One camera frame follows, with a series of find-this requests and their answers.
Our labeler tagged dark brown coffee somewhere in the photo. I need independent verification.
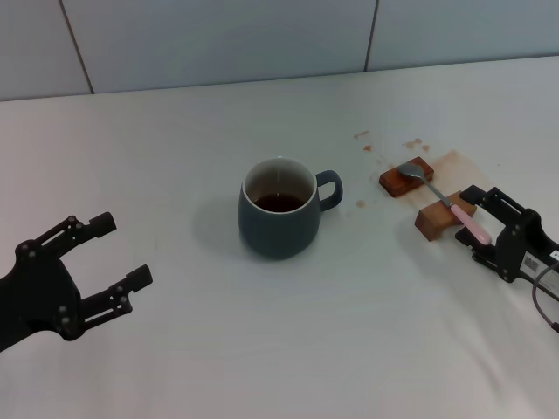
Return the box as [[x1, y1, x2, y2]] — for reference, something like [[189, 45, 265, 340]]
[[252, 193, 309, 214]]

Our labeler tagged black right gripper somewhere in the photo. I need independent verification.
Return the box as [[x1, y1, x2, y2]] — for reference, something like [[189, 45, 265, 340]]
[[454, 184, 559, 303]]

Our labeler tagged pink handled metal spoon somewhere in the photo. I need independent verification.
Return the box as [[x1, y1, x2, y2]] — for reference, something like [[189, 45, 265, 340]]
[[396, 162, 493, 245]]

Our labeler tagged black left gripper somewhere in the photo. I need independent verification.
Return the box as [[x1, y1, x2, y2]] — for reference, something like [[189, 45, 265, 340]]
[[0, 211, 155, 353]]

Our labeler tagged flat reddish wooden block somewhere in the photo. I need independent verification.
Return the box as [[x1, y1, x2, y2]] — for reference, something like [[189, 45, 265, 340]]
[[377, 156, 437, 200]]

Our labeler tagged notched light wooden block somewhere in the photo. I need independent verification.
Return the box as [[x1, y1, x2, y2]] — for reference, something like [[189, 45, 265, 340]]
[[413, 190, 479, 243]]

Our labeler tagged dark grey ceramic cup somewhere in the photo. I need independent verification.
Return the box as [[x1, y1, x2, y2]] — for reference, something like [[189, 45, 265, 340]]
[[237, 155, 344, 262]]

